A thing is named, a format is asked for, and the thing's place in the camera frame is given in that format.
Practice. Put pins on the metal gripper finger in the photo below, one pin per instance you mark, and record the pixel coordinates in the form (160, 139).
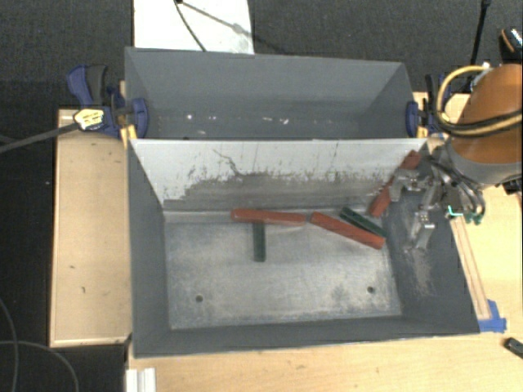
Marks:
(417, 227)
(425, 235)

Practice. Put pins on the red-brown flat block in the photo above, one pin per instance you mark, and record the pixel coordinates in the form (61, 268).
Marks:
(267, 216)
(347, 230)
(380, 204)

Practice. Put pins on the dark green flat block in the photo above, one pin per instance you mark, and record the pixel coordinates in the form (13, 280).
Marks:
(361, 221)
(259, 243)

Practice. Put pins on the grey metal bin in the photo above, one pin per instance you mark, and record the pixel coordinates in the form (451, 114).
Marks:
(278, 284)

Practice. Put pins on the black cylinder on white bracket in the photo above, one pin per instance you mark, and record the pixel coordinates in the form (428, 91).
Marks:
(513, 186)

